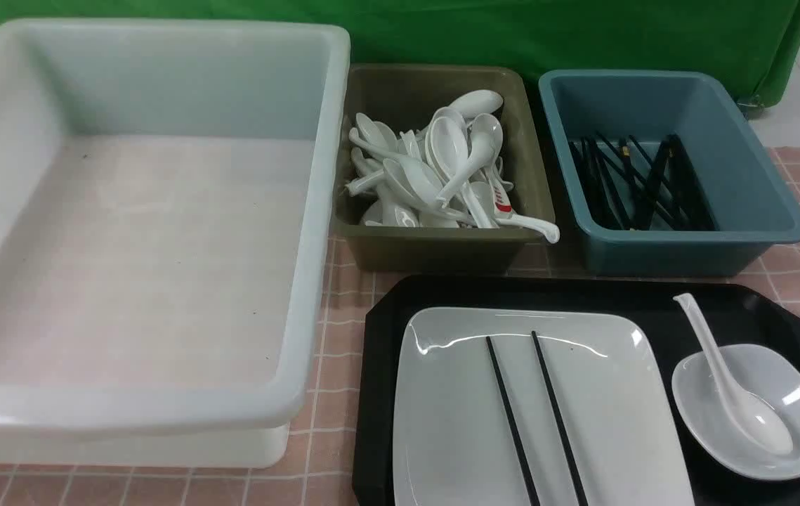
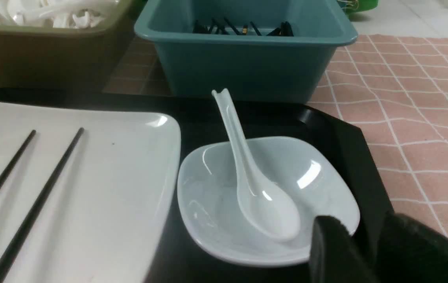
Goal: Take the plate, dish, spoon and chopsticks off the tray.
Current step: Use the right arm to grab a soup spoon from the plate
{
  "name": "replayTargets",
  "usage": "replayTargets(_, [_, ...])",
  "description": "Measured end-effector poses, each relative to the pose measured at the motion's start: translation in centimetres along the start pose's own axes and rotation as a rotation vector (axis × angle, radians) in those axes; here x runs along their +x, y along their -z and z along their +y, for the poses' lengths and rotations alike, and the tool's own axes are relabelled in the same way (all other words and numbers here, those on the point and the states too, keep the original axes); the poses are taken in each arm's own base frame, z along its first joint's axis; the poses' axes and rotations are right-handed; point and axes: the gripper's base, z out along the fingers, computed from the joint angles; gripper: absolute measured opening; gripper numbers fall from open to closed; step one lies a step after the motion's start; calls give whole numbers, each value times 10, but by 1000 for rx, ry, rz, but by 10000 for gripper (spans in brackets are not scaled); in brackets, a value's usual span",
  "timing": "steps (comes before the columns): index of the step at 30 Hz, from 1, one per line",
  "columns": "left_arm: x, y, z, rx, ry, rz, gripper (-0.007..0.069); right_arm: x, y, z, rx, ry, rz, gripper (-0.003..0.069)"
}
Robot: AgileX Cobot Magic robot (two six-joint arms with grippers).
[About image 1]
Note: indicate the white square plate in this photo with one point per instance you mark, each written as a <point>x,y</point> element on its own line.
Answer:
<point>451,440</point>

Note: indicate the white ceramic soup spoon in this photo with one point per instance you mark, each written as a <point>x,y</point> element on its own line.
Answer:
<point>753,417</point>

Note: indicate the small white bowl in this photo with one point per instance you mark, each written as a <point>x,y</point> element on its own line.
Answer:
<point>763,372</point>

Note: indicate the large white plastic tub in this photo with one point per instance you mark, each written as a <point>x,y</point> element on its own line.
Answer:
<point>165,198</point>

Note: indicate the pink checkered tablecloth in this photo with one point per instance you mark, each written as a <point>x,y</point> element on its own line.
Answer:
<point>316,467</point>

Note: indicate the olive green plastic bin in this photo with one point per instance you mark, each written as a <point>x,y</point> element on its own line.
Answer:
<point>387,178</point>

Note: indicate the white spoon centre of pile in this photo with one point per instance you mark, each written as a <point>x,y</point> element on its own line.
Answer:
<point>451,151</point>

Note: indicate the white spoon of pile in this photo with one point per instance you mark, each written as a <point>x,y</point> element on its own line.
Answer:
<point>473,103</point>
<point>451,151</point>

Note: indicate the white spoon overhanging bin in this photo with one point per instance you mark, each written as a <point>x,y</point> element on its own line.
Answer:
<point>505,216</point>

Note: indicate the white spoon top of pile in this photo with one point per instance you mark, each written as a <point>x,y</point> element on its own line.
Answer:
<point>473,103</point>

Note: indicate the black chopsticks pile in bin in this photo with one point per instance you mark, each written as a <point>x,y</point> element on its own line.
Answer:
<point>628,188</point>

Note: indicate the blue plastic bin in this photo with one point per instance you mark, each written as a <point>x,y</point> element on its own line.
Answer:
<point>749,199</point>

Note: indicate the black plastic serving tray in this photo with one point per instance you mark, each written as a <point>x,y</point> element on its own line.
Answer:
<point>737,315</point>

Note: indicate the green cloth backdrop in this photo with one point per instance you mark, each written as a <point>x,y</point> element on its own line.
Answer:
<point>749,46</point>

